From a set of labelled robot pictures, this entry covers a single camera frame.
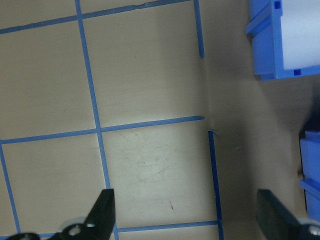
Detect blue bin with batteries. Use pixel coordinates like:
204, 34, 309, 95
299, 129, 320, 224

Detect white liner of button bin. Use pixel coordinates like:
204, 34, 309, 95
279, 0, 320, 71

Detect blue bin with push buttons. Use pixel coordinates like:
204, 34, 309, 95
245, 0, 320, 81

